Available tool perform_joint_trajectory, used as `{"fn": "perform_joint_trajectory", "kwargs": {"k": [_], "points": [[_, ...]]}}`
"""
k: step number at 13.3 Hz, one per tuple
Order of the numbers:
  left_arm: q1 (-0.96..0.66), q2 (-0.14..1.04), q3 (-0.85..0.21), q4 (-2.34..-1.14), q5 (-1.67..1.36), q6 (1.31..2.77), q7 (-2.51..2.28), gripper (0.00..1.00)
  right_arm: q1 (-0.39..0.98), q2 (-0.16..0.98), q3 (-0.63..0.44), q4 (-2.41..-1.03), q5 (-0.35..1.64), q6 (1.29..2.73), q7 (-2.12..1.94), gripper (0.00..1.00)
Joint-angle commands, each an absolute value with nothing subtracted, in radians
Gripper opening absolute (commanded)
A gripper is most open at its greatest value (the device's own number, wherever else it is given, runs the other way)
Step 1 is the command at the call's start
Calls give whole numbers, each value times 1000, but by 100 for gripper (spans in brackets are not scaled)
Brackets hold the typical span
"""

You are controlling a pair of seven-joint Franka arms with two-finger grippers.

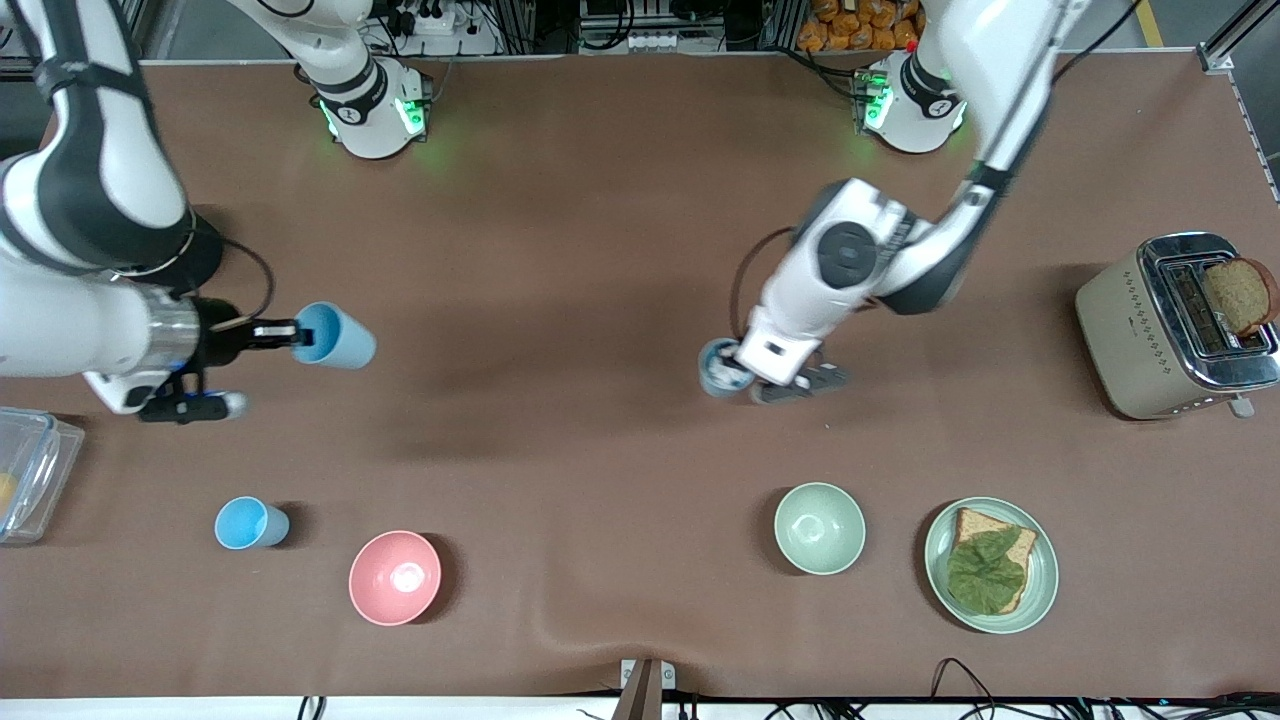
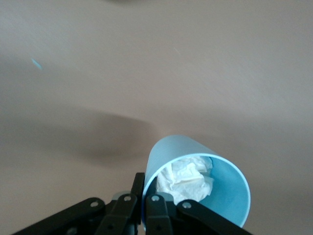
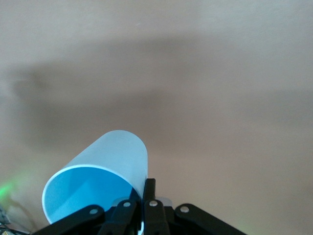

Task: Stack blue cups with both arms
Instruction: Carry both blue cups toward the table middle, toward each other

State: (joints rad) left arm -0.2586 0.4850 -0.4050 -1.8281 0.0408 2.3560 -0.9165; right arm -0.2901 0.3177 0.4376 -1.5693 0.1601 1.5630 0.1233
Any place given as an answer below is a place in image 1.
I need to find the blue plastic cup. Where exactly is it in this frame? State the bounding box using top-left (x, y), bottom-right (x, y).
top-left (293, 301), bottom-right (378, 371)
top-left (698, 338), bottom-right (753, 399)
top-left (214, 496), bottom-right (291, 551)

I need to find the green bowl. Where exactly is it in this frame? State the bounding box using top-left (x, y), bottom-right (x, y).
top-left (774, 483), bottom-right (867, 576)

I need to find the clear plastic container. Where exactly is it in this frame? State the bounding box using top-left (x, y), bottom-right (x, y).
top-left (0, 407), bottom-right (86, 546)

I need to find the pink bowl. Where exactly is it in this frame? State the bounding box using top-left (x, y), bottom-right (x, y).
top-left (348, 530), bottom-right (442, 627)

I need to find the brown bread slice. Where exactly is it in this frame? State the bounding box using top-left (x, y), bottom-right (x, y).
top-left (948, 508), bottom-right (1039, 614)

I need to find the green lettuce leaf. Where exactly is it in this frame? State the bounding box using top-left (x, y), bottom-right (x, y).
top-left (947, 528), bottom-right (1028, 615)

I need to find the white power strip with plugs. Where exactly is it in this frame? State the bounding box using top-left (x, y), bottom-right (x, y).
top-left (385, 0), bottom-right (483, 57)

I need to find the green round plate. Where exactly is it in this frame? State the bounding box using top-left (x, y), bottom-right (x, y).
top-left (924, 497), bottom-right (1059, 635)

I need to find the beige steel toaster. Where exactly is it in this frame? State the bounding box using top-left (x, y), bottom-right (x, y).
top-left (1076, 232), bottom-right (1280, 421)

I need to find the brown toast slice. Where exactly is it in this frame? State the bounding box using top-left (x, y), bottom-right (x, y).
top-left (1203, 258), bottom-right (1280, 337)

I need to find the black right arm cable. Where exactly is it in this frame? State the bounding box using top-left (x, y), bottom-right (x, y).
top-left (215, 236), bottom-right (276, 323)

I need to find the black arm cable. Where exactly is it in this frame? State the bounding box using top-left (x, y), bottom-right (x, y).
top-left (215, 236), bottom-right (276, 323)
top-left (728, 226), bottom-right (801, 346)

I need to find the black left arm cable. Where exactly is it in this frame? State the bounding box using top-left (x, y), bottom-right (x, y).
top-left (728, 226), bottom-right (801, 346)

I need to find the black pot blue handle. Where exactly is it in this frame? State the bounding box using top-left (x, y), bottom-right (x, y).
top-left (183, 212), bottom-right (226, 297)

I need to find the metal mounting bracket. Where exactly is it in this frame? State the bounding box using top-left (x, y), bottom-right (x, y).
top-left (618, 657), bottom-right (677, 720)

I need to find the black looped cable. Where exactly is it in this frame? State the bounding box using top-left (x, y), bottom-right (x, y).
top-left (930, 657), bottom-right (1003, 720)

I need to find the aluminium frame profile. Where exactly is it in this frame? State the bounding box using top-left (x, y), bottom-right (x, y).
top-left (1200, 0), bottom-right (1280, 73)

